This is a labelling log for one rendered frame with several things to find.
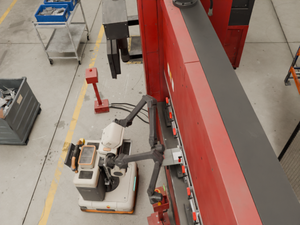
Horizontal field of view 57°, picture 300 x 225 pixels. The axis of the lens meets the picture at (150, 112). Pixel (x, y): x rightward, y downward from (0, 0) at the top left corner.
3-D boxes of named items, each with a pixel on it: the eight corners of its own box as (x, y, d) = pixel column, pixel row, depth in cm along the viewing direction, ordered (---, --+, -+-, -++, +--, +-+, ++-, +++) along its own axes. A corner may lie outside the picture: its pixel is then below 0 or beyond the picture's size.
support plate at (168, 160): (154, 151, 283) (154, 151, 282) (179, 147, 284) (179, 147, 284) (156, 167, 272) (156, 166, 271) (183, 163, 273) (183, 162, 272)
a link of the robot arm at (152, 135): (152, 99, 263) (146, 99, 254) (157, 99, 260) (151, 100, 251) (153, 143, 269) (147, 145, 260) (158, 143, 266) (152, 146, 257)
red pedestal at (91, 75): (94, 105, 461) (81, 67, 397) (109, 102, 462) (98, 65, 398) (94, 114, 449) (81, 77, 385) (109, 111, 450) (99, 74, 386)
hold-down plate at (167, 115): (162, 107, 335) (162, 106, 332) (167, 107, 335) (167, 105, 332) (166, 127, 316) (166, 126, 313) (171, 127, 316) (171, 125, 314)
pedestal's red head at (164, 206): (149, 193, 289) (148, 186, 275) (164, 190, 291) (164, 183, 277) (154, 212, 277) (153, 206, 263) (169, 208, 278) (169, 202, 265)
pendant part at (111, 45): (110, 54, 347) (105, 30, 319) (120, 53, 347) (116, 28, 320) (112, 79, 319) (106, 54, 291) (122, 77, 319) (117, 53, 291)
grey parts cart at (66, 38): (61, 37, 589) (46, -6, 515) (91, 37, 583) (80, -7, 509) (48, 65, 532) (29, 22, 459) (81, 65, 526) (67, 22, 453)
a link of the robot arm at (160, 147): (153, 139, 267) (149, 140, 260) (164, 138, 261) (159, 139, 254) (156, 151, 267) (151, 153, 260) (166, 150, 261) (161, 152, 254)
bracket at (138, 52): (129, 55, 360) (128, 50, 355) (147, 52, 361) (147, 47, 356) (132, 75, 335) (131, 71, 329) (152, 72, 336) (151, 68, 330)
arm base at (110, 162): (107, 154, 259) (105, 166, 252) (113, 152, 255) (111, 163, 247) (114, 158, 264) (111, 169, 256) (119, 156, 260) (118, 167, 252)
